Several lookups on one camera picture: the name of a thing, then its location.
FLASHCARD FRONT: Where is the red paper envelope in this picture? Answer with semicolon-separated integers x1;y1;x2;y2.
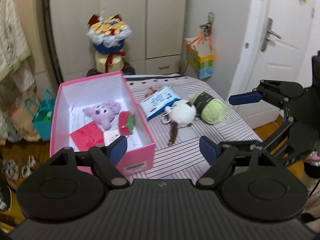
70;122;104;152

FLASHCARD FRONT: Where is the green yarn ball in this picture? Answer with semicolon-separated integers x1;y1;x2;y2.
191;92;227;125

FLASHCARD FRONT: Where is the white fluffy plush keychain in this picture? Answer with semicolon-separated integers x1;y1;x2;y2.
162;99;197;146

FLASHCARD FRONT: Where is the blue wet wipes pack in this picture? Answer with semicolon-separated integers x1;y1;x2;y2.
139;86;181;121

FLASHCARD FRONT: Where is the red strawberry plush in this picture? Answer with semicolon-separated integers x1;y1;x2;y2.
118;111;135;136

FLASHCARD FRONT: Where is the purple plush toy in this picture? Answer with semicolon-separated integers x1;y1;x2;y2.
82;101;121;131

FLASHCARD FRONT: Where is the pink cardboard box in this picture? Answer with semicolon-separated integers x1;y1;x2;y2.
50;72;156;176

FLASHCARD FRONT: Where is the white door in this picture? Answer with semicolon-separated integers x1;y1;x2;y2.
228;0;320;128

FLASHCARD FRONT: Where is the colourful paper gift bag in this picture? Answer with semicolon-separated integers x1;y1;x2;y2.
185;30;215;80

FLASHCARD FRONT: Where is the pink knitted item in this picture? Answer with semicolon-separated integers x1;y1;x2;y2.
145;85;163;98

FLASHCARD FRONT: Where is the teal tote bag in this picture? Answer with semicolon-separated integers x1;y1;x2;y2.
24;90;55;141

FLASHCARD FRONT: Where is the brown paper bag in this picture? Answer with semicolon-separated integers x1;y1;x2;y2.
1;76;41;145

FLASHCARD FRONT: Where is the gold flower bouquet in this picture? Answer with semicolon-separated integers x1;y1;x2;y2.
86;13;133;74

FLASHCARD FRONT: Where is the white wardrobe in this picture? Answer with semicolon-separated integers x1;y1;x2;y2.
43;0;186;81

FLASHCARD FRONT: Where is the cream knitted cardigan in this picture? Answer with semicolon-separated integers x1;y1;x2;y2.
0;0;31;80

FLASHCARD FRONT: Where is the silver door handle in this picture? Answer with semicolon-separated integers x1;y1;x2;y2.
261;17;282;52

